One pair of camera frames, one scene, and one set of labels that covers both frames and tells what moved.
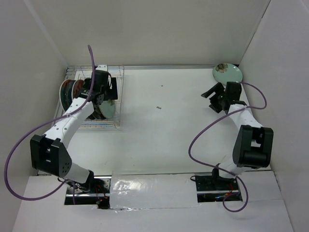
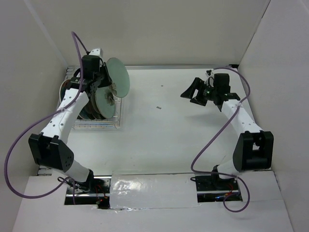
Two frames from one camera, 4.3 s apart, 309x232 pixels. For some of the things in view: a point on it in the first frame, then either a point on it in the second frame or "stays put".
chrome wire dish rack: (113, 123) stays put
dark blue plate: (65, 93) stays put
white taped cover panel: (151, 190) stays put
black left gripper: (114, 94) -> (108, 79)
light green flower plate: (225, 72) -> (119, 76)
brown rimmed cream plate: (105, 108) -> (96, 111)
